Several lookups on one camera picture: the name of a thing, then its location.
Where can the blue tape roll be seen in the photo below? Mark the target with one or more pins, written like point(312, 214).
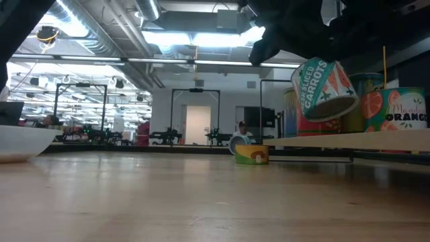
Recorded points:
point(231, 144)

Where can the red and yellow corn can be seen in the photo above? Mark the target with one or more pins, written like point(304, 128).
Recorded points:
point(319, 127)

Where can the black metal gantry frame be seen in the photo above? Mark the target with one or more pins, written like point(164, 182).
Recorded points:
point(80, 85)
point(195, 90)

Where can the black wall screen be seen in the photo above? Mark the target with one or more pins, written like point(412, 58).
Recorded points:
point(258, 116)

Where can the round pale bowl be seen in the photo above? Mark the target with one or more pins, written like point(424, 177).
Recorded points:
point(20, 142)

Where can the mandarin oranges can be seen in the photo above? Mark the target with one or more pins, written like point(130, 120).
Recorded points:
point(399, 114)

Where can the short mushrooms can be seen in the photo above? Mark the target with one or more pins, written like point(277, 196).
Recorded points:
point(248, 158)

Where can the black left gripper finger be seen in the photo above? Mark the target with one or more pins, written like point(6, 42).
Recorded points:
point(315, 50)

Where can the silver spiral ceiling duct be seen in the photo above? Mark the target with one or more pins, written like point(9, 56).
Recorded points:
point(148, 8)

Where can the black monitor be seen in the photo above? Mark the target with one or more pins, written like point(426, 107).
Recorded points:
point(10, 114)

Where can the blue and yellow tall can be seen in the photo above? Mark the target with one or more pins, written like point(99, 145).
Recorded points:
point(366, 82)

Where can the long overhead light bar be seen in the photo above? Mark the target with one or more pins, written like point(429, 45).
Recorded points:
point(158, 60)

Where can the black background robot arm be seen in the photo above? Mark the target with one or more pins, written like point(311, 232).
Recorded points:
point(166, 136)
point(218, 136)

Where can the red background object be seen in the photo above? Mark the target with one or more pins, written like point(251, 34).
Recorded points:
point(144, 134)

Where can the wooden shelf black metal legs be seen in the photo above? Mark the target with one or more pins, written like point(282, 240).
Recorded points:
point(369, 139)

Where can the bright ceiling light panel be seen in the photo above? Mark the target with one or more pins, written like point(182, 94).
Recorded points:
point(201, 38)

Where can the person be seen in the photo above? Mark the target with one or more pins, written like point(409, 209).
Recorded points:
point(48, 121)
point(242, 131)

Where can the pale door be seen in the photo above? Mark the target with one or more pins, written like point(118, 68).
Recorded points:
point(198, 121)

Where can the grey ceiling air unit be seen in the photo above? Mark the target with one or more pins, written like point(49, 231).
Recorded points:
point(195, 20)

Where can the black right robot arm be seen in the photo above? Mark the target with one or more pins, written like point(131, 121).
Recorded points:
point(416, 20)

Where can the teal sliced carrots can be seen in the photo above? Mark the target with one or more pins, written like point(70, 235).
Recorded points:
point(319, 90)

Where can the grey wall vent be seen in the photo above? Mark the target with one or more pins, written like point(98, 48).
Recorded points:
point(199, 83)
point(251, 84)

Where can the black metal table frame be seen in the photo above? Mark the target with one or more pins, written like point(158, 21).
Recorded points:
point(168, 149)

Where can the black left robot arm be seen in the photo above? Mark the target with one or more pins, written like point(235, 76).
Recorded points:
point(13, 27)

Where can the long silver ceiling duct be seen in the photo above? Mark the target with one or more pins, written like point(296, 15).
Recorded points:
point(97, 40)

